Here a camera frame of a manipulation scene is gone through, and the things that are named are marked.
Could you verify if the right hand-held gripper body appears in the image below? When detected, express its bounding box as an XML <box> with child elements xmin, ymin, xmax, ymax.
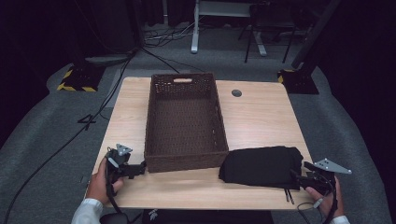
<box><xmin>303</xmin><ymin>158</ymin><xmax>353</xmax><ymax>196</ymax></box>

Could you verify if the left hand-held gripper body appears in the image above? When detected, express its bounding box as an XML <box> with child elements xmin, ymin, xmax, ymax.
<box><xmin>105</xmin><ymin>143</ymin><xmax>138</xmax><ymax>185</ymax></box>

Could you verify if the black cloth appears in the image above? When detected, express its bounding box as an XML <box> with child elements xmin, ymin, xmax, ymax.
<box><xmin>219</xmin><ymin>145</ymin><xmax>304</xmax><ymax>205</ymax></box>

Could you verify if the brown woven basket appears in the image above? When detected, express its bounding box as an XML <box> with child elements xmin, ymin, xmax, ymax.
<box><xmin>144</xmin><ymin>72</ymin><xmax>231</xmax><ymax>174</ymax></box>

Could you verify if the person's right hand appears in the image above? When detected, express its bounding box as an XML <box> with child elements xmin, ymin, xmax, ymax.
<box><xmin>304</xmin><ymin>176</ymin><xmax>346</xmax><ymax>219</ymax></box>

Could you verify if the person's left hand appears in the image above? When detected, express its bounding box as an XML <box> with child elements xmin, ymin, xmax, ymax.
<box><xmin>86</xmin><ymin>158</ymin><xmax>125</xmax><ymax>205</ymax></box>

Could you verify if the black stand base hazard tape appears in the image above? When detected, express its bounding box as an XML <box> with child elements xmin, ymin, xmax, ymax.
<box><xmin>276</xmin><ymin>0</ymin><xmax>343</xmax><ymax>95</ymax></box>
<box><xmin>56</xmin><ymin>62</ymin><xmax>107</xmax><ymax>93</ymax></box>

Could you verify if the black metal chair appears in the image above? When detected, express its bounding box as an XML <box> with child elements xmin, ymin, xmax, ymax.
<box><xmin>237</xmin><ymin>2</ymin><xmax>298</xmax><ymax>64</ymax></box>

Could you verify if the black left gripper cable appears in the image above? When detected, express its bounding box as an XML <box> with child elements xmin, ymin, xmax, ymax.
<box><xmin>99</xmin><ymin>153</ymin><xmax>129</xmax><ymax>224</ymax></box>

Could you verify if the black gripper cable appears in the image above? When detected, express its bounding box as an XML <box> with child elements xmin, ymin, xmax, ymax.
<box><xmin>99</xmin><ymin>153</ymin><xmax>129</xmax><ymax>224</ymax></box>
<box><xmin>296</xmin><ymin>174</ymin><xmax>340</xmax><ymax>224</ymax></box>

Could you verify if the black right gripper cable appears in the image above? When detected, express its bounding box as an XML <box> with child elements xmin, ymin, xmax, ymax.
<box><xmin>296</xmin><ymin>174</ymin><xmax>340</xmax><ymax>224</ymax></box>

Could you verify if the long black floor cable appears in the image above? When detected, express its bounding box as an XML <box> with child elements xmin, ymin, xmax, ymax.
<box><xmin>2</xmin><ymin>48</ymin><xmax>139</xmax><ymax>224</ymax></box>

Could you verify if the thin black floor cable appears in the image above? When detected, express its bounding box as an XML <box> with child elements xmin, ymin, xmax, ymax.
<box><xmin>139</xmin><ymin>46</ymin><xmax>206</xmax><ymax>75</ymax></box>

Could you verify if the bundle of floor cables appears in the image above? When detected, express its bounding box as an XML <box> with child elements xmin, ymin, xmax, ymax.
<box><xmin>143</xmin><ymin>21</ymin><xmax>202</xmax><ymax>49</ymax></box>

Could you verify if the white desk frame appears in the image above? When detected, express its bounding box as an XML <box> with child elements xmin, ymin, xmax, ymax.
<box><xmin>190</xmin><ymin>0</ymin><xmax>269</xmax><ymax>58</ymax></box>

